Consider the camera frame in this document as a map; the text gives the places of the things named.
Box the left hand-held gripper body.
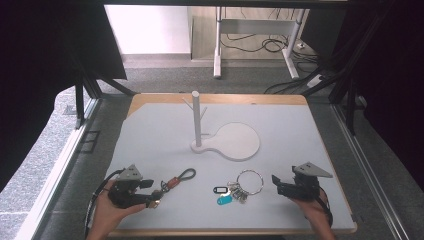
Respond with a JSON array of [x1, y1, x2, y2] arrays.
[[108, 164, 155, 210]]

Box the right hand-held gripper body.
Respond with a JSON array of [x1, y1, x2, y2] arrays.
[[289, 161, 334, 203]]

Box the brown leather keychain with loop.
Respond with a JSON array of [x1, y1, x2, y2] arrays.
[[150, 167, 197, 210]]

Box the person's right hand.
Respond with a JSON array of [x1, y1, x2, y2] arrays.
[[289, 194, 330, 232]]

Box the person's left hand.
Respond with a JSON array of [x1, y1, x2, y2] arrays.
[[87, 179, 148, 234]]

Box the white table mat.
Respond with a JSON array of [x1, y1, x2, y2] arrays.
[[105, 102, 357, 232]]

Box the blue key tag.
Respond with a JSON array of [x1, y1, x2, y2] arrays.
[[216, 194, 234, 207]]

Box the white power strip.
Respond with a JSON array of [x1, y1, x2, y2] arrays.
[[306, 74, 325, 89]]

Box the black curtain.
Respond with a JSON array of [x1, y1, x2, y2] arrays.
[[328, 0, 424, 193], [0, 0, 128, 194]]

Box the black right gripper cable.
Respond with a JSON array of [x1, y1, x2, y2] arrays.
[[318, 185, 335, 228]]

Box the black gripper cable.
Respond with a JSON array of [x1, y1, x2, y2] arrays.
[[83, 168, 125, 240], [318, 185, 335, 228]]

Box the silver key ring with keys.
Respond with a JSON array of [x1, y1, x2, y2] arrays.
[[227, 168, 265, 205]]

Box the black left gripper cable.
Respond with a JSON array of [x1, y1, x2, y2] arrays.
[[83, 168, 125, 240]]

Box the white key stand with post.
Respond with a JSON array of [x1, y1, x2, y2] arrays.
[[181, 90, 261, 163]]

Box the black metal frame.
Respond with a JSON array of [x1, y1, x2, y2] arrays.
[[331, 102, 411, 240]]

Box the aluminium floor rail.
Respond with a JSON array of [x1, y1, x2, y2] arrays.
[[13, 97, 103, 240]]

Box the black metal frame strut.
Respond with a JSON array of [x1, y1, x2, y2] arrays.
[[73, 54, 138, 131], [301, 6, 396, 136]]

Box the black floor cables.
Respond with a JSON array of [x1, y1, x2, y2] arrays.
[[219, 31, 326, 95]]

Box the white wall panel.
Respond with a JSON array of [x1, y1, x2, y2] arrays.
[[104, 4, 192, 56]]

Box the white metal desk frame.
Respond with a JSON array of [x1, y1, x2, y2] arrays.
[[212, 6, 308, 80]]

